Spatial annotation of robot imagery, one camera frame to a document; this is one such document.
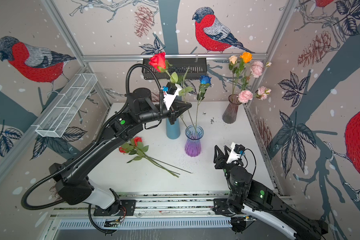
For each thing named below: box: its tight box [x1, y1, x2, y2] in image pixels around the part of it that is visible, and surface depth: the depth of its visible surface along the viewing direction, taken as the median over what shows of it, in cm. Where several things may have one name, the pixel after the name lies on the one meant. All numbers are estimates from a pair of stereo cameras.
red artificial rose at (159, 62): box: [149, 52, 194, 133], surface depth 46 cm
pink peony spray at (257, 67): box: [247, 61, 272, 78], surface depth 86 cm
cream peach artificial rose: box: [228, 55, 239, 95], surface depth 90 cm
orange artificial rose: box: [235, 51, 253, 88], surface depth 89 cm
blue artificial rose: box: [194, 75, 212, 132], surface depth 74 cm
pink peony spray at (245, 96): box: [238, 86, 272, 104], surface depth 83 cm
